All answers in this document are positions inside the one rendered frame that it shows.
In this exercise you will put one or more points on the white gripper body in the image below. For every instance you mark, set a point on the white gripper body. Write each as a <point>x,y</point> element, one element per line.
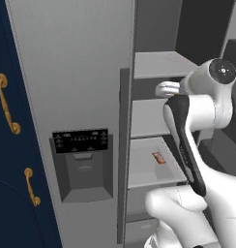
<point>167,89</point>

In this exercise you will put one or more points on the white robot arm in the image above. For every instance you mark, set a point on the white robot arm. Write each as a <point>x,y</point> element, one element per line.
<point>216,200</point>

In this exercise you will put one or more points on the grey fridge shelf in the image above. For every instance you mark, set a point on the grey fridge shelf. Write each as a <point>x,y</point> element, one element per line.
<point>158,64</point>
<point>149,119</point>

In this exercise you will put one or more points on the orange lemon wedge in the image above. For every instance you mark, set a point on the orange lemon wedge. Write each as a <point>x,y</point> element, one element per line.
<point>158,158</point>

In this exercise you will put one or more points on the grey fridge drawer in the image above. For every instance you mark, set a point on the grey fridge drawer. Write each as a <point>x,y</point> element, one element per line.
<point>139,231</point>
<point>145,168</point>

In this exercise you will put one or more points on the grey fridge door with dispenser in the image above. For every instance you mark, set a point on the grey fridge door with dispenser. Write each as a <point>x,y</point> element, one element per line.
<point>74,64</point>

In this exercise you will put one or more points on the navy cabinet door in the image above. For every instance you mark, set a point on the navy cabinet door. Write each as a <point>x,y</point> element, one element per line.
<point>13,38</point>
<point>13,223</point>

